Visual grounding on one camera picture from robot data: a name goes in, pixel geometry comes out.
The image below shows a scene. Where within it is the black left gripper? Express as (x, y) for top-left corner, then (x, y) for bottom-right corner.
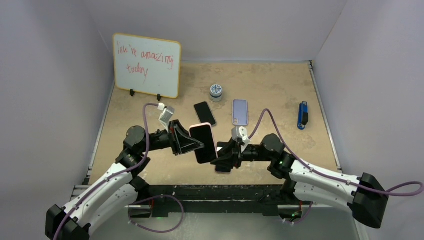
(140, 119), (204, 155)

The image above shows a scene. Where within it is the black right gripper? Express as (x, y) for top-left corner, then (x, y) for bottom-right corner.
(210, 138), (273, 170)

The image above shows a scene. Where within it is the small black phone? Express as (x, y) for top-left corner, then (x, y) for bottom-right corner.
(188, 122), (218, 164)

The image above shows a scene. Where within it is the purple phone black screen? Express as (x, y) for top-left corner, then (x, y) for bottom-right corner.
(215, 165), (232, 174)

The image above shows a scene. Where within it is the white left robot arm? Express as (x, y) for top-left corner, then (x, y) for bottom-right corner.
(45, 120), (206, 240)

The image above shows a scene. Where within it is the phone in pink case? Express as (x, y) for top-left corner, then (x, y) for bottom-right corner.
(194, 101), (217, 126)

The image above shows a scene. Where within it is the orange framed whiteboard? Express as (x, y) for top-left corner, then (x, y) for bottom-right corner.
(112, 33), (182, 99)

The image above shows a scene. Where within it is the blue black stapler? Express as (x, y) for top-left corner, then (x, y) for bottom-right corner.
(297, 101), (309, 130)

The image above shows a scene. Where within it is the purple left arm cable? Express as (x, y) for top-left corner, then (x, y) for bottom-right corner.
(52, 102), (161, 240)

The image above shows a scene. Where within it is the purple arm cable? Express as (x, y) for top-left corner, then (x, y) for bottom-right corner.
(52, 102), (161, 240)
(248, 108), (424, 198)

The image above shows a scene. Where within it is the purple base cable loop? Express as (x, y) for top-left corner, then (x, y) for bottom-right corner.
(127, 194), (185, 234)

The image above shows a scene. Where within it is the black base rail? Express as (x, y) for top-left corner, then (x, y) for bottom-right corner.
(136, 184), (310, 219)

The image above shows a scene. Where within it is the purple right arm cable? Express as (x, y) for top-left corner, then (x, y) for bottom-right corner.
(248, 108), (424, 198)

